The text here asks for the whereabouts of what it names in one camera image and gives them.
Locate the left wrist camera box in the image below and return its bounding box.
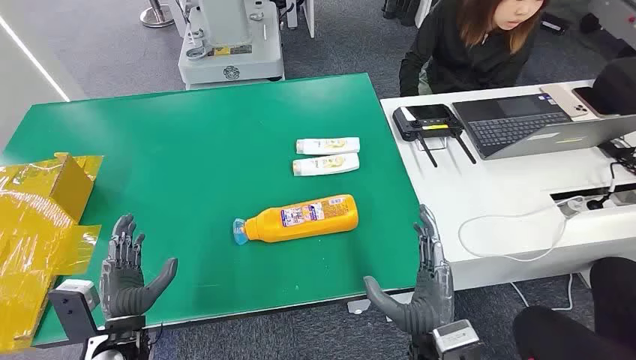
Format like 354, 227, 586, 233
47, 279, 108, 345

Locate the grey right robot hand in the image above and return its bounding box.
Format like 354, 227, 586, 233
363, 204, 455, 336

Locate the white desk cable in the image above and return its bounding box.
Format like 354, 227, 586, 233
457, 196, 585, 263

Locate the seated person in black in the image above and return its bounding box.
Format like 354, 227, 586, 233
512, 256, 636, 360

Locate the grey laptop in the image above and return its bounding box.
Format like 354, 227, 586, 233
451, 92, 636, 161

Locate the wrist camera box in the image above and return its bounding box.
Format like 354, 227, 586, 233
430, 319, 483, 360
47, 279, 108, 345

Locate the white shampoo bottle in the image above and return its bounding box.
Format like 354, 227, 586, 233
292, 152, 361, 177
295, 136, 362, 156

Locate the white furniture panel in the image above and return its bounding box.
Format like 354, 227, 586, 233
286, 0, 316, 39

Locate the black flat device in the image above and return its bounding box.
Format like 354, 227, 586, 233
538, 12, 568, 36

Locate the metal stanchion base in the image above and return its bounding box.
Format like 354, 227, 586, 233
139, 0, 175, 29

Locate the white hanging cable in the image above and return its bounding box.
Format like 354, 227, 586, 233
510, 273, 575, 311

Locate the black remote controller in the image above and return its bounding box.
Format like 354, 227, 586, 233
392, 104, 478, 169

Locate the orange bottle with blue cap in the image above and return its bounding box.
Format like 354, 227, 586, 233
232, 193, 360, 247

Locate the white power adapter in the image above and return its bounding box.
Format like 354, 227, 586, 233
556, 196, 585, 220

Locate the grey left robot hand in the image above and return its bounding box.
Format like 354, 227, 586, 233
99, 213, 179, 320

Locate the yellow taped cardboard box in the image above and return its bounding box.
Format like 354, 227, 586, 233
0, 151, 104, 355

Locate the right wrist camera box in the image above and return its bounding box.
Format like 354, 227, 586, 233
430, 319, 483, 360

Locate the beige smartphone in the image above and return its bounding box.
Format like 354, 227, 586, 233
540, 83, 591, 119

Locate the black cable bundle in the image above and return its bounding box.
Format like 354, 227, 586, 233
598, 138, 636, 175

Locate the dark-screen smartphone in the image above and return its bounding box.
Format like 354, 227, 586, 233
571, 86, 612, 116

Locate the black plug with cable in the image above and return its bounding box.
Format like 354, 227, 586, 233
586, 161, 636, 212

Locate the black rounded object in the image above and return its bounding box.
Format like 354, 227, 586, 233
592, 55, 636, 116

